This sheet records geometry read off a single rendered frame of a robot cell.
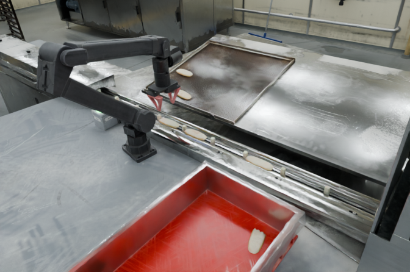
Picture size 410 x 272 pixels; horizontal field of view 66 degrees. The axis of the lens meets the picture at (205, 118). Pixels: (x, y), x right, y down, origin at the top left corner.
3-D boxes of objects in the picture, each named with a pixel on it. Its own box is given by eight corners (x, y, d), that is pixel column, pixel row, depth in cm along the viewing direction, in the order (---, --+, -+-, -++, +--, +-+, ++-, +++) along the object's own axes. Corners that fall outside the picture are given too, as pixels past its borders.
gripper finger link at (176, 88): (182, 103, 127) (180, 82, 122) (169, 110, 123) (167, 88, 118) (170, 98, 131) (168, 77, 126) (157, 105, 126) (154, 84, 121)
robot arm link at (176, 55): (143, 39, 112) (162, 42, 108) (165, 30, 120) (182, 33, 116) (148, 70, 118) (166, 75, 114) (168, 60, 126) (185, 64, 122)
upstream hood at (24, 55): (-18, 51, 218) (-24, 39, 213) (8, 44, 229) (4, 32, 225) (85, 102, 148) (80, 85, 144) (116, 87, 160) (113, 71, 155)
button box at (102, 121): (95, 132, 137) (89, 110, 131) (110, 124, 142) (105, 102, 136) (107, 138, 133) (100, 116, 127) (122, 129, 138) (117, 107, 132)
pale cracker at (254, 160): (243, 160, 106) (243, 158, 106) (249, 155, 109) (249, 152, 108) (269, 172, 101) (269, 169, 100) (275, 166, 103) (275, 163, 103)
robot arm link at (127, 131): (125, 137, 115) (136, 141, 112) (119, 113, 110) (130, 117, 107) (143, 125, 121) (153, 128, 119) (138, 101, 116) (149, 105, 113)
